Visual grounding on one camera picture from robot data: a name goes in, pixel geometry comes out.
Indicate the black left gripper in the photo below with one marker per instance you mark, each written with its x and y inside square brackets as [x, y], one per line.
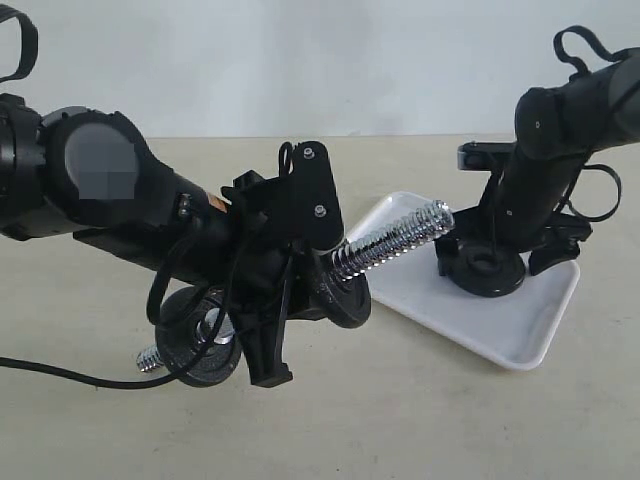
[270, 241]

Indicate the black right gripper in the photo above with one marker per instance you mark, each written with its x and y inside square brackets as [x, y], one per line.
[555, 242]

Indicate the chrome threaded dumbbell bar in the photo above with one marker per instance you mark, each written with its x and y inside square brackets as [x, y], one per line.
[432, 220]

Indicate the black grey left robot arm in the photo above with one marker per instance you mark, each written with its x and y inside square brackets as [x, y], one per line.
[92, 175]

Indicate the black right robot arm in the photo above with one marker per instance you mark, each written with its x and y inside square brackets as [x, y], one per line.
[524, 222]

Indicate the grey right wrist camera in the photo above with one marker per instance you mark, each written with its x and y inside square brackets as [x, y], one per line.
[483, 156]

